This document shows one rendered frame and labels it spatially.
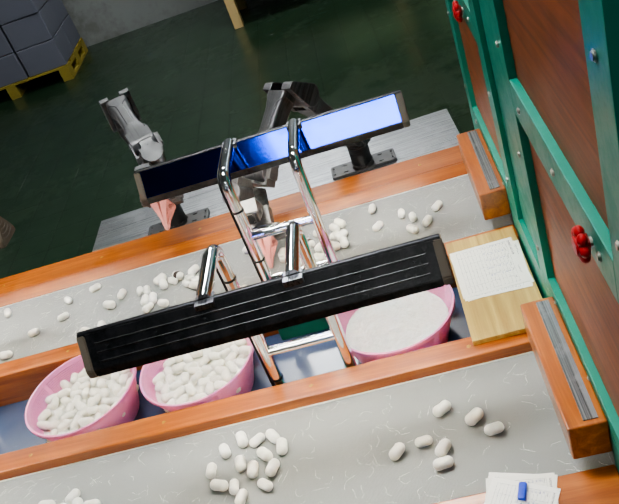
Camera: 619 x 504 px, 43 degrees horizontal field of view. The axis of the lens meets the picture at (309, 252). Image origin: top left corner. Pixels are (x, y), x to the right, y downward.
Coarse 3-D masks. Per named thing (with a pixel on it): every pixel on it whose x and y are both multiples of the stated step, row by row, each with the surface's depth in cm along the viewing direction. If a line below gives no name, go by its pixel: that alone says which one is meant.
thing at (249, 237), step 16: (288, 128) 168; (224, 144) 172; (288, 144) 162; (224, 160) 165; (224, 176) 161; (304, 176) 160; (224, 192) 162; (304, 192) 162; (240, 208) 164; (240, 224) 166; (304, 224) 166; (320, 224) 166; (256, 240) 169; (320, 240) 169; (256, 256) 170; (336, 256) 172; (320, 320) 180; (288, 336) 183
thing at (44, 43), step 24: (0, 0) 618; (24, 0) 619; (48, 0) 657; (0, 24) 628; (24, 24) 630; (48, 24) 637; (72, 24) 695; (0, 48) 639; (24, 48) 640; (48, 48) 641; (72, 48) 678; (0, 72) 649; (24, 72) 651; (48, 72) 651; (72, 72) 656
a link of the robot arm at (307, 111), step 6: (294, 96) 208; (300, 102) 208; (318, 102) 213; (324, 102) 216; (294, 108) 213; (300, 108) 214; (306, 108) 210; (312, 108) 210; (318, 108) 214; (324, 108) 216; (330, 108) 219; (306, 114) 215; (312, 114) 214; (354, 144) 228; (360, 144) 230
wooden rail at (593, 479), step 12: (600, 468) 120; (612, 468) 119; (564, 480) 120; (576, 480) 120; (588, 480) 119; (600, 480) 118; (612, 480) 118; (564, 492) 119; (576, 492) 118; (588, 492) 117; (600, 492) 117; (612, 492) 116
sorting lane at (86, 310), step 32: (416, 192) 204; (448, 192) 199; (352, 224) 202; (384, 224) 197; (416, 224) 192; (448, 224) 188; (480, 224) 184; (192, 256) 214; (352, 256) 190; (128, 288) 212; (160, 288) 206; (0, 320) 220; (32, 320) 214; (64, 320) 209; (96, 320) 204; (32, 352) 201
